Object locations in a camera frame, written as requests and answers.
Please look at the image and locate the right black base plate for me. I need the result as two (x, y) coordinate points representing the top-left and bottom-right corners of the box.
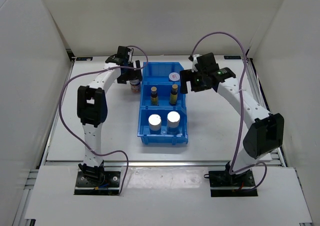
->
(203, 170), (258, 198)

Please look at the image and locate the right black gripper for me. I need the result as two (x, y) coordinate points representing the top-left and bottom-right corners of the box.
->
(179, 68), (212, 95)

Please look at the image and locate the white-lid spice jar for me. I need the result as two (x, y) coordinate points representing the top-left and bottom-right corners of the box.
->
(129, 79), (141, 93)
(168, 72), (180, 82)

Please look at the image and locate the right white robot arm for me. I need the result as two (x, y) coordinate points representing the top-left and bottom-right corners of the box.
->
(180, 53), (285, 186)

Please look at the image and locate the blue three-compartment plastic bin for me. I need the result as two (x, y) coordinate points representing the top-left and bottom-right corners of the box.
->
(137, 62), (188, 145)

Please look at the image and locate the gold-cap yellow bottle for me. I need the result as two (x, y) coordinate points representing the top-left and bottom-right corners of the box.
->
(150, 86), (159, 106)
(169, 84), (178, 106)

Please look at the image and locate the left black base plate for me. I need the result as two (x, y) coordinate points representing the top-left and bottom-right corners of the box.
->
(73, 168), (121, 196)

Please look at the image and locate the aluminium front rail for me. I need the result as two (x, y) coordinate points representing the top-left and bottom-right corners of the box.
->
(44, 159), (282, 167)

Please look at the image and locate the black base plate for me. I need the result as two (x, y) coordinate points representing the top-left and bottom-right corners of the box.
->
(73, 168), (121, 196)
(203, 170), (258, 198)

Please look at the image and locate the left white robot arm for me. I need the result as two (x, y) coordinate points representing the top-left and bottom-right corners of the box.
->
(77, 46), (142, 186)

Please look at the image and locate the silver-cap shaker bottle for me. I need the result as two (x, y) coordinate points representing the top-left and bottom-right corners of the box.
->
(167, 111), (181, 135)
(148, 114), (162, 131)

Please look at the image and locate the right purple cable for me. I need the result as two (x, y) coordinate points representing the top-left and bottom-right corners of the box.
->
(188, 31), (268, 191)

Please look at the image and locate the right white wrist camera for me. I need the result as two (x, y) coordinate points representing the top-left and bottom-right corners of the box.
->
(189, 54), (201, 72)

